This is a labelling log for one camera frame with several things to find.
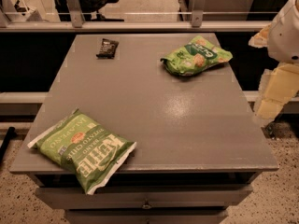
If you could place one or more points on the green jalapeno chip bag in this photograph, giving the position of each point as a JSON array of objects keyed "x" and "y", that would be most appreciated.
[{"x": 84, "y": 147}]

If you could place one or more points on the grey lower drawer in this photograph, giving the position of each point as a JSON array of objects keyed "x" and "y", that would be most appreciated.
[{"x": 146, "y": 217}]

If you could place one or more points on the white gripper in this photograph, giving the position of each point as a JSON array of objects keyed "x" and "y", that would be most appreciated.
[{"x": 286, "y": 38}]

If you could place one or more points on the black office chair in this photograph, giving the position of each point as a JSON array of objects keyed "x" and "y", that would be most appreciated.
[{"x": 90, "y": 9}]

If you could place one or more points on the grey drawer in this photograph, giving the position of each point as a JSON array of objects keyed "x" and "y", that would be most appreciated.
[
  {"x": 146, "y": 217},
  {"x": 144, "y": 197}
]

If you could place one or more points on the dark brown snack bar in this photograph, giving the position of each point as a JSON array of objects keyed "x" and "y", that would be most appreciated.
[{"x": 108, "y": 49}]

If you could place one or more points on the green rice chip bag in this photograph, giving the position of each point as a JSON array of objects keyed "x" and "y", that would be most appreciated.
[{"x": 195, "y": 57}]

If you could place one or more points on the grey upper drawer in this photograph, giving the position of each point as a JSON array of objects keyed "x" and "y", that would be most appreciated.
[{"x": 144, "y": 197}]

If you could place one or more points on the grey metal railing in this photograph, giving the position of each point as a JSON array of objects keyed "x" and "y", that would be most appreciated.
[{"x": 70, "y": 16}]

